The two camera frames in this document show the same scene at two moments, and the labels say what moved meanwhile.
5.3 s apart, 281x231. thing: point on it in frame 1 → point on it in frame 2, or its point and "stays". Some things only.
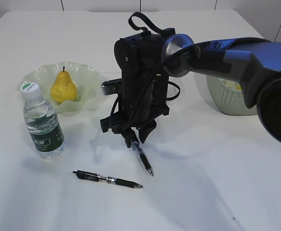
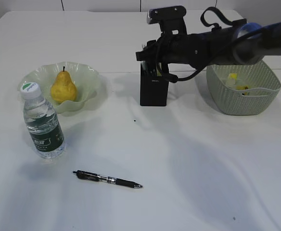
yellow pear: x=63 y=89 stays
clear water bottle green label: x=43 y=123 stays
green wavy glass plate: x=86 y=80 stays
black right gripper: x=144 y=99 → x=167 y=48
